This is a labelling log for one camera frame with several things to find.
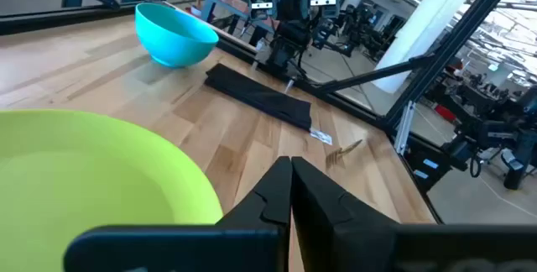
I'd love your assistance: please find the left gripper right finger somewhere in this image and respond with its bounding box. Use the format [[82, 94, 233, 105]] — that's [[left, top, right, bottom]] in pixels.
[[292, 156, 537, 272]]

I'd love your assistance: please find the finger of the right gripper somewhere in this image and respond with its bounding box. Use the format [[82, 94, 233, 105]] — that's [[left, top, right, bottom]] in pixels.
[[292, 0, 310, 21], [275, 0, 294, 21]]

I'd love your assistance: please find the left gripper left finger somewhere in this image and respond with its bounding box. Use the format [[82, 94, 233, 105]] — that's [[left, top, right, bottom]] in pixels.
[[63, 156, 293, 272]]

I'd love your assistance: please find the gold fork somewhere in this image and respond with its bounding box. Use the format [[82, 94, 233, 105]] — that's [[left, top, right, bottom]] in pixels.
[[325, 139, 364, 169]]

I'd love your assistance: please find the teal plastic bowl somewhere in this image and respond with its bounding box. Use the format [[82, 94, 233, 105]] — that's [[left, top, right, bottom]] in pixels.
[[134, 2, 220, 69]]

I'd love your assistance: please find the lime green plate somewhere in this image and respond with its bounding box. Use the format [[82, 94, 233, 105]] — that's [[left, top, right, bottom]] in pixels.
[[0, 109, 224, 272]]

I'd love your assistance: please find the blue metal leg workbench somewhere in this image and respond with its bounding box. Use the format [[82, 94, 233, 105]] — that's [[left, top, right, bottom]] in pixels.
[[195, 0, 278, 46]]

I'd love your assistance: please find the black folded cloth napkin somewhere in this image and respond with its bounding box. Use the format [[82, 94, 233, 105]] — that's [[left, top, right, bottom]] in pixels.
[[204, 62, 313, 132]]

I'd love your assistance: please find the white napkin label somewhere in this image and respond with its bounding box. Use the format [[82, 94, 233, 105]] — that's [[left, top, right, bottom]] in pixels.
[[309, 127, 334, 146]]

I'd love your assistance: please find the white round column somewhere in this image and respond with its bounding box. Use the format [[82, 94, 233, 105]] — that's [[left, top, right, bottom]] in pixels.
[[371, 0, 475, 95]]

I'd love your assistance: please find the black background robot station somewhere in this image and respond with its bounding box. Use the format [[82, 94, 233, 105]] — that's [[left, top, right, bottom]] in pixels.
[[435, 85, 537, 191]]

